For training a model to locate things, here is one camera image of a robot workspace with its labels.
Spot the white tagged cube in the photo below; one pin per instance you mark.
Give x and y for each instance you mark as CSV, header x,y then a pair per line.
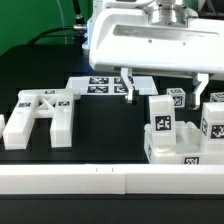
x,y
178,95
217,97

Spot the marker sheet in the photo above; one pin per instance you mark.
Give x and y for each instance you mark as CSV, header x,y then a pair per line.
x,y
111,85

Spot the white front rail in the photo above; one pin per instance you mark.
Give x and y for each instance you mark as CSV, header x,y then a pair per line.
x,y
111,179

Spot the white tagged cube right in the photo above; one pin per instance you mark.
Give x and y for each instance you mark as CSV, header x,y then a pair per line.
x,y
217,97

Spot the white block left edge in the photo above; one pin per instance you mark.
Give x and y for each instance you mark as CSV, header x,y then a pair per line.
x,y
2,124

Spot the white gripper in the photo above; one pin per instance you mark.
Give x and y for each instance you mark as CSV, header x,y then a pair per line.
x,y
158,37

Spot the white chair seat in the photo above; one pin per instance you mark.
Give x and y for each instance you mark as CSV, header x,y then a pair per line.
x,y
186,150

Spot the white chair back frame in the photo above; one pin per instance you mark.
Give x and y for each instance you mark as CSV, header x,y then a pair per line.
x,y
54,104

